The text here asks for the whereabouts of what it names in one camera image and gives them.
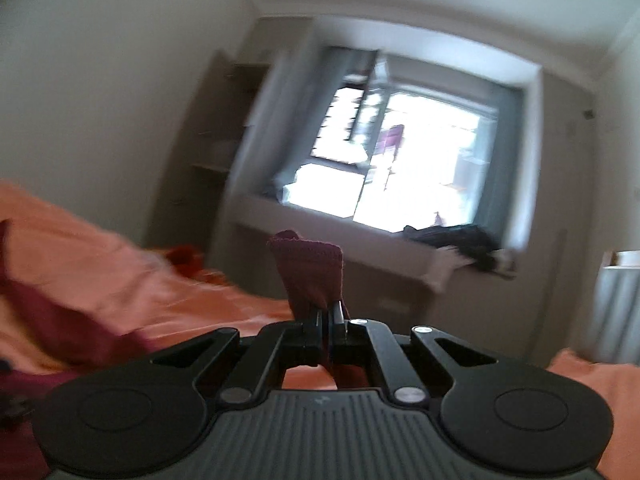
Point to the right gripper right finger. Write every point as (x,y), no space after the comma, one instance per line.
(372,347)

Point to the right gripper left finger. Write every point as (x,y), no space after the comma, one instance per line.
(276,348)

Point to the dark red sweater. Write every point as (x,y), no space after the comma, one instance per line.
(312,274)

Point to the dark clothes pile on sill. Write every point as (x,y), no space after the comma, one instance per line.
(471,241)

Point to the grey window sill bench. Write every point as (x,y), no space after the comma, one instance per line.
(380,250)

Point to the white cloth hanging off sill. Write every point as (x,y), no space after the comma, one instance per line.
(447,260)

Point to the orange bed sheet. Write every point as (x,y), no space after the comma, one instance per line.
(121,286)

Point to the small red object on bed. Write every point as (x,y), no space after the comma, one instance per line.
(186,259)

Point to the purple garment hanging outside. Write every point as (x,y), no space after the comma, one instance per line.
(390,139)

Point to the open shelf cabinet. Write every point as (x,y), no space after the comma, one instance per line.
(189,196)

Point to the window with grey frame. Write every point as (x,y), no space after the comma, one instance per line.
(457,159)

